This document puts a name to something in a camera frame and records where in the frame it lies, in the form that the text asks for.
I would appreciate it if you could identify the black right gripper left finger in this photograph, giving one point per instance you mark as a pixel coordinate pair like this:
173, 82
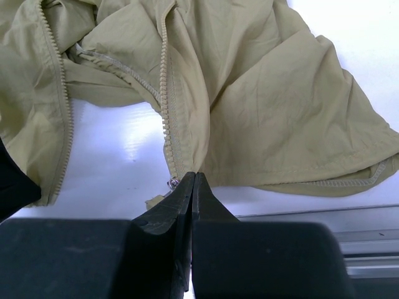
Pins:
147, 257

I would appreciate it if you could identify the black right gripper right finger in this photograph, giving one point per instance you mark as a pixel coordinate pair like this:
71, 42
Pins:
238, 259

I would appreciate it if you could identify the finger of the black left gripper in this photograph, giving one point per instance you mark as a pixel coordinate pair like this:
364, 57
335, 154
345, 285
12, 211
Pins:
17, 190

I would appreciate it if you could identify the khaki zip-up jacket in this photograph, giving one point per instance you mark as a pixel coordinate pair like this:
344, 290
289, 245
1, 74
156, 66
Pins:
247, 94

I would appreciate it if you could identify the aluminium rail front edge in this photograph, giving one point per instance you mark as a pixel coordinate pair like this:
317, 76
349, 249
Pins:
367, 235

